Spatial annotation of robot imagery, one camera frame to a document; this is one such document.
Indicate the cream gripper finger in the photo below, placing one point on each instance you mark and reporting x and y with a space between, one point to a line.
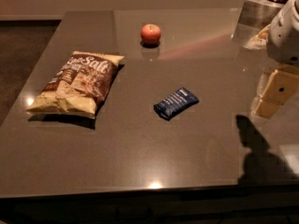
264 109
282 84

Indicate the dark blue snack bar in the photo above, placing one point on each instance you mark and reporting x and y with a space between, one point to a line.
175 103

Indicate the sea salt chips bag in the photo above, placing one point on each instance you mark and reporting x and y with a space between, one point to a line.
80 87

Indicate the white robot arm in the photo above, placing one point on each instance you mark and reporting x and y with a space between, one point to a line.
281 40

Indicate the red apple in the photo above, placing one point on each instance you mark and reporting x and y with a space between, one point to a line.
150 34

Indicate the silver metal stand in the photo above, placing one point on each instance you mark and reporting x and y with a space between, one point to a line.
252 27

